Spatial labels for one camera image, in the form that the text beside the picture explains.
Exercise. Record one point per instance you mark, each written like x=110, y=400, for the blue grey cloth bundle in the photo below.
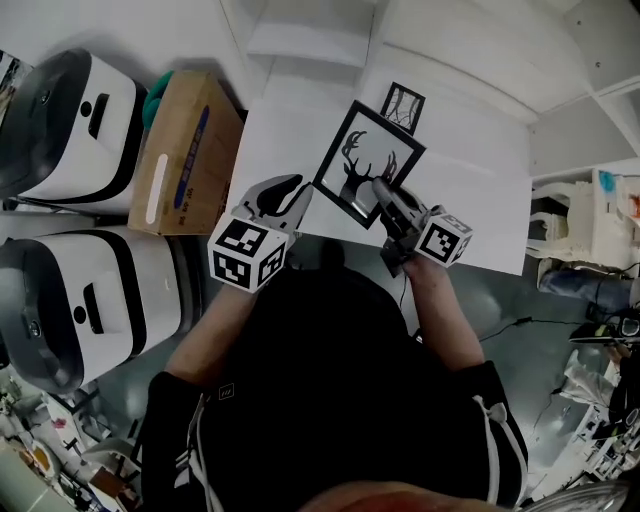
x=580, y=290

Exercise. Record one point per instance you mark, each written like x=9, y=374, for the white desk with drawers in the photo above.
x=475, y=210

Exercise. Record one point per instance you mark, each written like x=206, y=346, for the black wheeled machine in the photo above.
x=605, y=330

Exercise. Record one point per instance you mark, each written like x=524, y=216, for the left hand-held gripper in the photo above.
x=240, y=250

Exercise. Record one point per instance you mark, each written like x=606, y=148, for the deer picture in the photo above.
x=370, y=145

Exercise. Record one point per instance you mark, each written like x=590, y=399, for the white and black mobile robot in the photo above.
x=125, y=300
x=90, y=150

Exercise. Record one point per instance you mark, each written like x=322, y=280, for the white chair with black legs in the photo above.
x=107, y=460

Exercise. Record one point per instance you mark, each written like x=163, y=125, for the person's black clothing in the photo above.
x=325, y=400

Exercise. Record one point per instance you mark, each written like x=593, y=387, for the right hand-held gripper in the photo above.
x=442, y=242

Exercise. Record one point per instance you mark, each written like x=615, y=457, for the white cloth bundle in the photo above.
x=585, y=375

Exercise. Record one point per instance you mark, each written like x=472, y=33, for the small black branch picture frame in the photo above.
x=402, y=107

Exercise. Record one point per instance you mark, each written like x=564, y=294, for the person's right forearm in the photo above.
x=440, y=310

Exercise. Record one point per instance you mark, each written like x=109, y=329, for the small teal object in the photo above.
x=607, y=181

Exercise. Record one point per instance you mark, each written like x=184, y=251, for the brown cardboard box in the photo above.
x=185, y=150

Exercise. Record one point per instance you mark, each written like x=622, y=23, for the person's left forearm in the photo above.
x=215, y=330

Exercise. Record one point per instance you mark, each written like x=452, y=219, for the green round object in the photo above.
x=155, y=100

